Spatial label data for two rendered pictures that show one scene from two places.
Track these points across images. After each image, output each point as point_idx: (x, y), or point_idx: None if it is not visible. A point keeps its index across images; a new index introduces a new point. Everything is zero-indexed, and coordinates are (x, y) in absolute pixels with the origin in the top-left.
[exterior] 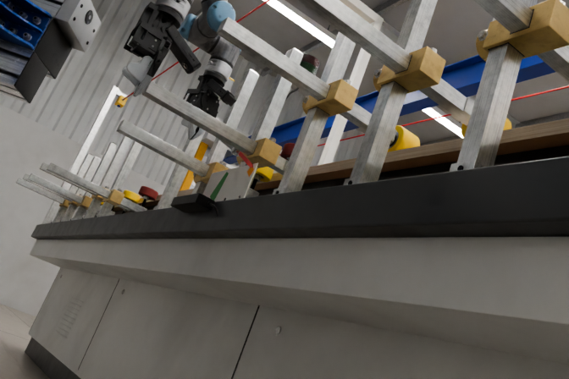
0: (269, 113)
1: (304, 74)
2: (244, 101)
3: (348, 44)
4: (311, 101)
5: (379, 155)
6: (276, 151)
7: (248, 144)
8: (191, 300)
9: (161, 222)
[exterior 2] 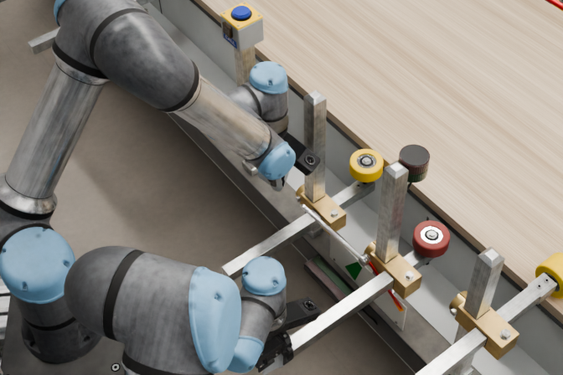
0: (391, 238)
1: (461, 361)
2: (322, 132)
3: (493, 279)
4: (462, 323)
5: None
6: (418, 283)
7: (386, 288)
8: None
9: (279, 223)
